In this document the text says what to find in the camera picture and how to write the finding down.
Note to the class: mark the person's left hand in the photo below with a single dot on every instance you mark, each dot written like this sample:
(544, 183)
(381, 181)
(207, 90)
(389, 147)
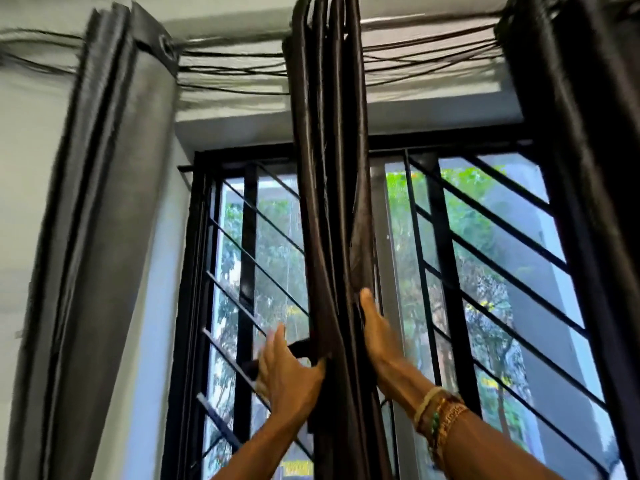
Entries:
(290, 379)

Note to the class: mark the person's right hand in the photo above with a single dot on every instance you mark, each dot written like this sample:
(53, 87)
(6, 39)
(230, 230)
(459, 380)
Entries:
(387, 354)

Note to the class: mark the grey curtain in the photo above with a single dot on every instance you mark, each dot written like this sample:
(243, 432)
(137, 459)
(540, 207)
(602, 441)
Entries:
(90, 244)

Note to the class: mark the dark brown curtain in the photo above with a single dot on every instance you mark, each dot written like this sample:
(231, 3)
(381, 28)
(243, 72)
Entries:
(575, 119)
(325, 194)

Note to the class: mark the grey outdoor building wall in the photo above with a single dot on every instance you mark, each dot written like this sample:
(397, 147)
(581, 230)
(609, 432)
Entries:
(520, 213)

